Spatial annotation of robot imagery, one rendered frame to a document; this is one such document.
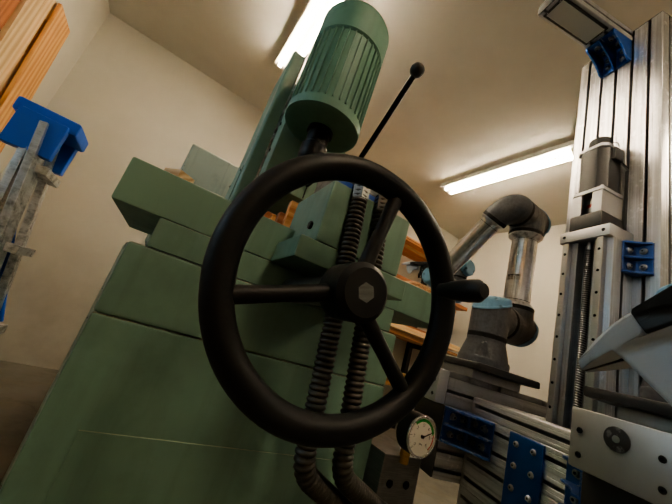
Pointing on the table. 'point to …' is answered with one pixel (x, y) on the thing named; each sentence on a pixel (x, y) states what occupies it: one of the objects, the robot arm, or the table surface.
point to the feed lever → (395, 103)
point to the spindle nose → (316, 139)
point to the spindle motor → (340, 74)
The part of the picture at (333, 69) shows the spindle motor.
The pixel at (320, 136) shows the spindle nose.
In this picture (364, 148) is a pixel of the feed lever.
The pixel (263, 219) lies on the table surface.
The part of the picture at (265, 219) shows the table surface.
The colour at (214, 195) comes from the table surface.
